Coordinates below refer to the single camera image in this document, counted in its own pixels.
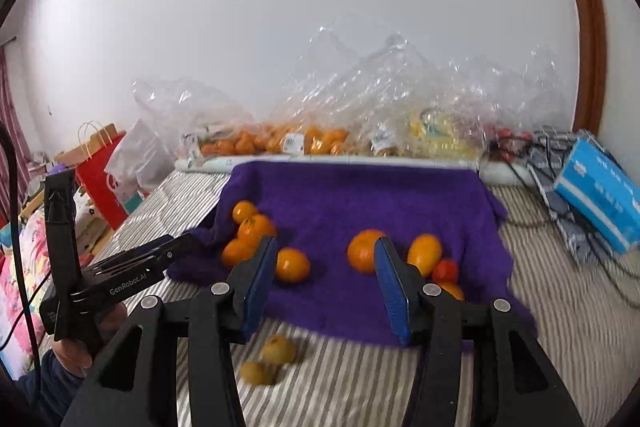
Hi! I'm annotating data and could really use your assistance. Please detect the round orange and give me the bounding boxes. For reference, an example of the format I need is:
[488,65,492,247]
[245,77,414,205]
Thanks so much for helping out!
[221,238,256,269]
[437,281,466,302]
[232,200,259,224]
[275,248,311,284]
[237,214,277,248]
[347,229,388,274]

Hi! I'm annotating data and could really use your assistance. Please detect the brown wooden door frame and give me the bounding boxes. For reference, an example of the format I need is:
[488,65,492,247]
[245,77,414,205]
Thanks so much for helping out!
[547,0,608,135]

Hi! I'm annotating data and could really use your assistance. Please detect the tangled black cables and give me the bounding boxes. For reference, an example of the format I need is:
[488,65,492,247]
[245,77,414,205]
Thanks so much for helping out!
[487,132,640,288]

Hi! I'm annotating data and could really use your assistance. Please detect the brown kiwi fruit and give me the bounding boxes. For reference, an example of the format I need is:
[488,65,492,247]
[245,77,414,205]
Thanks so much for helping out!
[261,335,298,365]
[239,360,277,387]

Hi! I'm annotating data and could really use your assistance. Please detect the clear bag of bananas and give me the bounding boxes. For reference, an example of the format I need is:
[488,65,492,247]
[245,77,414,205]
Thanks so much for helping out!
[350,34,483,168]

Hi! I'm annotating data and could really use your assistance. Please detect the clear bag of brown fruit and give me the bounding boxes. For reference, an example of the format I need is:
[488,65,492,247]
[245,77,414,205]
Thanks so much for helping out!
[367,122,406,158]

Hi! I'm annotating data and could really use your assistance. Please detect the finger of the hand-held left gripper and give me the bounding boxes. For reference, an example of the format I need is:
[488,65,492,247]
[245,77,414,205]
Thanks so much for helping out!
[92,234,176,270]
[150,232,207,278]

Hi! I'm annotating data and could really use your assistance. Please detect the purple towel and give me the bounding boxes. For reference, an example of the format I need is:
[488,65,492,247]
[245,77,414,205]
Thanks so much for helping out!
[165,159,538,353]

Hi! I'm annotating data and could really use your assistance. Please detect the grey patterned cloth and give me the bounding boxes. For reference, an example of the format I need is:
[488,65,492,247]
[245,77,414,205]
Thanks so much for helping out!
[525,127,626,265]

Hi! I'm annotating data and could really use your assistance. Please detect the white plastic bag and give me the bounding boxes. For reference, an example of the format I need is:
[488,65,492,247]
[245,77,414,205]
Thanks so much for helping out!
[104,119,176,212]

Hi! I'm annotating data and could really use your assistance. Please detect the clear bag of tomatoes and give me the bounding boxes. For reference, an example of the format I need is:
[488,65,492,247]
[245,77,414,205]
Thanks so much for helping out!
[470,44,571,158]

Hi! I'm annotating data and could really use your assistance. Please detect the red tomato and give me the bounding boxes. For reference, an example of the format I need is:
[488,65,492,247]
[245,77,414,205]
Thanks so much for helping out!
[431,258,460,284]

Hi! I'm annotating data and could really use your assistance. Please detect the pink printed blanket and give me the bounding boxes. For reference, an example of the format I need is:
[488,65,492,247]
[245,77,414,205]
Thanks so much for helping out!
[0,207,56,378]

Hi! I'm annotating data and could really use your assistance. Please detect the person's left hand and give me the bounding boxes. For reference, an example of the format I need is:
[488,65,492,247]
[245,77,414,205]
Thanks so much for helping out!
[52,301,129,378]

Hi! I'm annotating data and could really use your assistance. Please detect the person's left forearm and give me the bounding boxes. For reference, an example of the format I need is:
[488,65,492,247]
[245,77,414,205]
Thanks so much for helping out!
[15,349,96,427]

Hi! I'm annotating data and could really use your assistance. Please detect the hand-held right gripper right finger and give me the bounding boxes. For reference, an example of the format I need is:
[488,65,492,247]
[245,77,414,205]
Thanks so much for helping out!
[374,236,583,427]

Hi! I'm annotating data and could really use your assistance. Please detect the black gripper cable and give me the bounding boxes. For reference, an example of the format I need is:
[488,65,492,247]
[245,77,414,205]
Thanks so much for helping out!
[0,123,53,370]

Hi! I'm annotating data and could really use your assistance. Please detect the red paper bag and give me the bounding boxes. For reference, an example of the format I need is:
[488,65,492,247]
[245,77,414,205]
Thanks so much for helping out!
[54,121,133,230]

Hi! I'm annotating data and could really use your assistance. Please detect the oval yellow orange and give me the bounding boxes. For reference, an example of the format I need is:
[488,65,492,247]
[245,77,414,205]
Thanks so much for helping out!
[407,233,443,278]

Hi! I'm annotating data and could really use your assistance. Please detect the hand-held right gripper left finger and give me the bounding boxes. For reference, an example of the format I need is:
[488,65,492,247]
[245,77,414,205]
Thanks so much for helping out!
[61,235,279,427]

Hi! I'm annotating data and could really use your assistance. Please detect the red striped curtain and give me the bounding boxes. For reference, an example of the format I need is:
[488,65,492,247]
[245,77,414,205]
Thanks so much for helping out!
[0,44,33,188]

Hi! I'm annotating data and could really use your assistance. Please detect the clear bag of stemmed tangerines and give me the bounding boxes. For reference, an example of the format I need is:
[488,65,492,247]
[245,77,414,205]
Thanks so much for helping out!
[131,77,261,158]

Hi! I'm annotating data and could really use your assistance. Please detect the blue tissue pack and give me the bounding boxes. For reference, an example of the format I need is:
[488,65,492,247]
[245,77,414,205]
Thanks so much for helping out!
[552,137,640,255]

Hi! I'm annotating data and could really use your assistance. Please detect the clear bag of oranges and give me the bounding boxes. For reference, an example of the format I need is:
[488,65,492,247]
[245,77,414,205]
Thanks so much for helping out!
[260,27,361,156]

